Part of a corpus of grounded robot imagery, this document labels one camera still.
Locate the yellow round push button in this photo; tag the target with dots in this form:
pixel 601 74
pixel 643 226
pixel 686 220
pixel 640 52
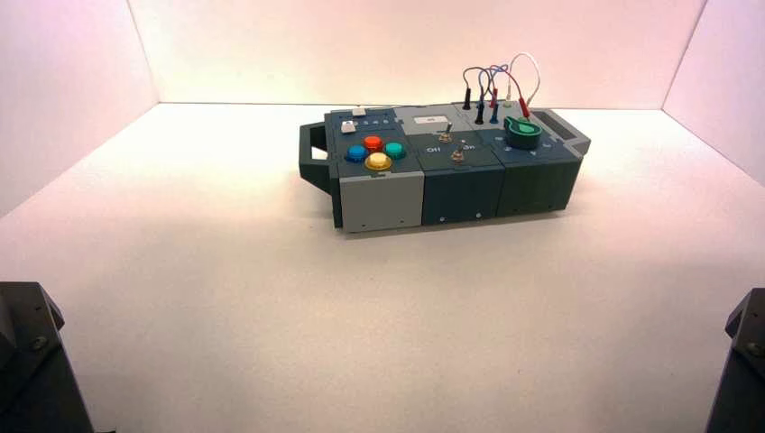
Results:
pixel 378 161

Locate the green round push button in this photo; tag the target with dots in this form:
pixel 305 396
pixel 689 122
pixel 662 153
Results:
pixel 394 150

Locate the blue round push button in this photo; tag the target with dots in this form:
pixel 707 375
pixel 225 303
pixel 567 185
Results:
pixel 357 153

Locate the red round push button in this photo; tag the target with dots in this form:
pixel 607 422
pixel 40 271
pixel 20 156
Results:
pixel 373 143

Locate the grey and teal control box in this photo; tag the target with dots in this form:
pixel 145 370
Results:
pixel 460 191

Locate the white rectangular label plate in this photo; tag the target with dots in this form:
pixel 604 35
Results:
pixel 430 119

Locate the green rotary knob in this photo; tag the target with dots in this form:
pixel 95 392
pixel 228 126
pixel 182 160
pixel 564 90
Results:
pixel 522 136

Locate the metal toggle switch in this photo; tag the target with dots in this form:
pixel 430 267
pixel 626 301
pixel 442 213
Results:
pixel 445 135
pixel 457 156

